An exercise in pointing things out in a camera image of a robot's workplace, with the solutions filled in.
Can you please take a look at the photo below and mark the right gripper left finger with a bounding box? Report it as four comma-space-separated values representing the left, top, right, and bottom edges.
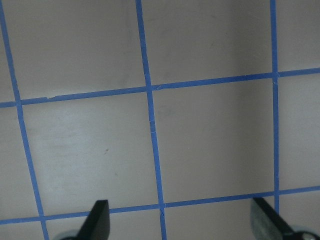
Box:
75, 200, 111, 240

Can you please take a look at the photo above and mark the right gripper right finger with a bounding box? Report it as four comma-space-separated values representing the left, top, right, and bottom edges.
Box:
250, 197, 300, 240

